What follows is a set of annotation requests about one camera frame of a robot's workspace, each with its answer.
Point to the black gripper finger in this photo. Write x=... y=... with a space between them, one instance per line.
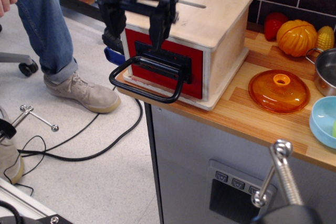
x=113 y=16
x=161 y=19

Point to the red drawer with black handle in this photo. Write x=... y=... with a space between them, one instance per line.
x=178 y=68

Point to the wooden box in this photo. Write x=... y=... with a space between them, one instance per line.
x=212 y=34

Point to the blue black clamp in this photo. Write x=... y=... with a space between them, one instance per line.
x=113 y=51

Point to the blue jeans leg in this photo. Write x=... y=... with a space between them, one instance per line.
x=49 y=37

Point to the beige shoe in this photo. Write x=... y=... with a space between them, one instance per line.
x=94 y=97
x=12 y=166

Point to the office chair base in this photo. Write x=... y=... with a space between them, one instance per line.
x=26 y=64

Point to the red toy pepper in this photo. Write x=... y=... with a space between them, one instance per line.
x=272 y=24

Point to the orange transparent lid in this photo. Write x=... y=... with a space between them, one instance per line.
x=279 y=91

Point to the orange toy pumpkin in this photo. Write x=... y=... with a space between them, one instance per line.
x=296 y=37

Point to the grey toy kitchen cabinet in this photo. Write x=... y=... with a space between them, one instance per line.
x=204 y=174

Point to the yellow toy corn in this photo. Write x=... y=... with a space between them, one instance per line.
x=326 y=38

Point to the steel pot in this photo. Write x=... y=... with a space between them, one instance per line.
x=324 y=78

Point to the metal clamp screw right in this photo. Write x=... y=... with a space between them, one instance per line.
x=294 y=211

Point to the light blue bowl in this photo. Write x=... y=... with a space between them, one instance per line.
x=321 y=120

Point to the green object in bowl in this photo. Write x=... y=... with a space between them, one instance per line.
x=334 y=130

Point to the aluminium frame with bracket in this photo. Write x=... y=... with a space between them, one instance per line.
x=27 y=207

